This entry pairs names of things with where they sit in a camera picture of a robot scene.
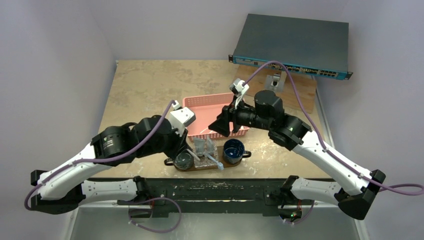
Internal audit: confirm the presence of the pink plastic basket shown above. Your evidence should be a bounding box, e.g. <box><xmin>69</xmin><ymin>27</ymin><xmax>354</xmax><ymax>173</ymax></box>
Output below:
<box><xmin>182</xmin><ymin>92</ymin><xmax>234</xmax><ymax>141</ymax></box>

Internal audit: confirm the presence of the dark green mug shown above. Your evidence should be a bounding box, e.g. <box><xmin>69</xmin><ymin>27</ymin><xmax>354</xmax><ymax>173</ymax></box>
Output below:
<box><xmin>164</xmin><ymin>150</ymin><xmax>194</xmax><ymax>171</ymax></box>

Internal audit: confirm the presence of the dark blue mug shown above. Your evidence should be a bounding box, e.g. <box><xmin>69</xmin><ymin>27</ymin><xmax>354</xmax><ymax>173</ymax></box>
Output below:
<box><xmin>222</xmin><ymin>139</ymin><xmax>252</xmax><ymax>165</ymax></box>

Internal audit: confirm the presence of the oval wooden tray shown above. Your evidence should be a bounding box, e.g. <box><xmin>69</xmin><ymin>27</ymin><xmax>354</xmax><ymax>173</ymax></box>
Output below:
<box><xmin>164</xmin><ymin>146</ymin><xmax>244</xmax><ymax>172</ymax></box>

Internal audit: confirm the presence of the blue toothbrush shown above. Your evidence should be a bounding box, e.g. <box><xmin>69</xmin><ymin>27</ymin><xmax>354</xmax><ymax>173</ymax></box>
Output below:
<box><xmin>204</xmin><ymin>152</ymin><xmax>224</xmax><ymax>171</ymax></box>

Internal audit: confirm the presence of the white toothbrush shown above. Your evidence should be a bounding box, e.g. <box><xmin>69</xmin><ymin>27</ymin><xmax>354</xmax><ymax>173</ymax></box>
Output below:
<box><xmin>186</xmin><ymin>148</ymin><xmax>200</xmax><ymax>162</ymax></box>

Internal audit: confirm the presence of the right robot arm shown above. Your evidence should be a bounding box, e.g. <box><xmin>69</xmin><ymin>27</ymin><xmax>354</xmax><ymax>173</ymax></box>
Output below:
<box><xmin>208</xmin><ymin>90</ymin><xmax>386</xmax><ymax>220</ymax></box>

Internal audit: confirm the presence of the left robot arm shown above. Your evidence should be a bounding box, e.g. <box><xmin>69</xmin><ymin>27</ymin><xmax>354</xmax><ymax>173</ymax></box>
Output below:
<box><xmin>24</xmin><ymin>111</ymin><xmax>195</xmax><ymax>215</ymax></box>

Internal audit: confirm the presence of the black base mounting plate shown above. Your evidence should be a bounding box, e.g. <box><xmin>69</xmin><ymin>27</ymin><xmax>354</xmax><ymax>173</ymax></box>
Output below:
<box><xmin>112</xmin><ymin>178</ymin><xmax>314</xmax><ymax>219</ymax></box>

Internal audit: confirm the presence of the wooden base board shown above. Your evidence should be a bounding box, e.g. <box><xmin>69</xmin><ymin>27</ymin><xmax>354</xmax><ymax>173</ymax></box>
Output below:
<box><xmin>233</xmin><ymin>65</ymin><xmax>317</xmax><ymax>114</ymax></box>

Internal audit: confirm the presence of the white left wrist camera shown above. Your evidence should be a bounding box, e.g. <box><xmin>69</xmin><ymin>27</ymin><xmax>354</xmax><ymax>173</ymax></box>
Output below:
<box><xmin>168</xmin><ymin>101</ymin><xmax>196</xmax><ymax>137</ymax></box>

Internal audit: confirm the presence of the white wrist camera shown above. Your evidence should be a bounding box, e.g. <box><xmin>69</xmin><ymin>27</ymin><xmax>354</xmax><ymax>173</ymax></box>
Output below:
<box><xmin>168</xmin><ymin>101</ymin><xmax>196</xmax><ymax>137</ymax></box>
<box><xmin>229</xmin><ymin>78</ymin><xmax>250</xmax><ymax>109</ymax></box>

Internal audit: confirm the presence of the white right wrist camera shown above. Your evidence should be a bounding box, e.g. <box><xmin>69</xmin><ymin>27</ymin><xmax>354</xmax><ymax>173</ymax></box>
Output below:
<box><xmin>229</xmin><ymin>78</ymin><xmax>250</xmax><ymax>109</ymax></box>

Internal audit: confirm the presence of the metal stand bracket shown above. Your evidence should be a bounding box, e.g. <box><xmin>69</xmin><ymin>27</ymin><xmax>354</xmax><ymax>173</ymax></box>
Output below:
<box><xmin>264</xmin><ymin>72</ymin><xmax>287</xmax><ymax>93</ymax></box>

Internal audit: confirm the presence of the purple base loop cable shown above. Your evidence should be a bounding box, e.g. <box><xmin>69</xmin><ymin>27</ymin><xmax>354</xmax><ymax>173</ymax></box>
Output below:
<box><xmin>128</xmin><ymin>197</ymin><xmax>182</xmax><ymax>234</ymax></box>

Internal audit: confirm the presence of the blue network switch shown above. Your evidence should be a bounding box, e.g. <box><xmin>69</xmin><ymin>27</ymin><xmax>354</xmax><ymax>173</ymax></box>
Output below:
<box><xmin>228</xmin><ymin>13</ymin><xmax>353</xmax><ymax>80</ymax></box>

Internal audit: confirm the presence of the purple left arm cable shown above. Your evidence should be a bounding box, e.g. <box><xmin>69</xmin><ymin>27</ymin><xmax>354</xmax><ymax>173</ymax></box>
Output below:
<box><xmin>23</xmin><ymin>99</ymin><xmax>176</xmax><ymax>212</ymax></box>

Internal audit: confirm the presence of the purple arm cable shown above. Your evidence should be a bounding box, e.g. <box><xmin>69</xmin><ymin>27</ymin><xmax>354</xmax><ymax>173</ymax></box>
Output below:
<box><xmin>243</xmin><ymin>60</ymin><xmax>424</xmax><ymax>226</ymax></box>
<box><xmin>23</xmin><ymin>99</ymin><xmax>176</xmax><ymax>212</ymax></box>

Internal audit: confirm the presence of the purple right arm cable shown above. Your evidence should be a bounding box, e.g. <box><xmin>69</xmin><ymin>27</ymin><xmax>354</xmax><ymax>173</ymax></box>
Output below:
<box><xmin>243</xmin><ymin>60</ymin><xmax>424</xmax><ymax>226</ymax></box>

